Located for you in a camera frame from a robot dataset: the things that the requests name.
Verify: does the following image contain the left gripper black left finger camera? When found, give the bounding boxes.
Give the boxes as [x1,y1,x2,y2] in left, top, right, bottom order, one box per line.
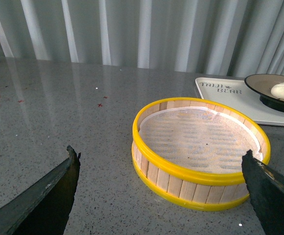
[0,146,81,235]

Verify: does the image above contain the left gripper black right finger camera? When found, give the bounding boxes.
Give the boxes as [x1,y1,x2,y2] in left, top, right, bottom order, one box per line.
[241,150,284,235]

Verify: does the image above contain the beige plate with black rim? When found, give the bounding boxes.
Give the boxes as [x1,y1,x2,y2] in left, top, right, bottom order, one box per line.
[244,74,284,112]

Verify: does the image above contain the white steamed bun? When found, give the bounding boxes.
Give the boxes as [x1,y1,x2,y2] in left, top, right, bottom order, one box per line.
[270,82,284,100]

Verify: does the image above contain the cream bear-print serving tray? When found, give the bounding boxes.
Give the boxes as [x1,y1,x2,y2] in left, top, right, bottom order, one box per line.
[195,77,284,127]

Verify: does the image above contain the white steamer liner cloth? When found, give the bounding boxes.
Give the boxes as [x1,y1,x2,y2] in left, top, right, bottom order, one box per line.
[139,107,263,174]

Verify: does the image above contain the yellow-rimmed bamboo steamer basket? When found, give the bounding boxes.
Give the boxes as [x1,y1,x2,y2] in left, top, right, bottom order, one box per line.
[131,97,270,211]

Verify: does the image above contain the grey pleated curtain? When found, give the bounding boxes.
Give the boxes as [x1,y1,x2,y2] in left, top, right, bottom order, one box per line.
[0,0,284,77]

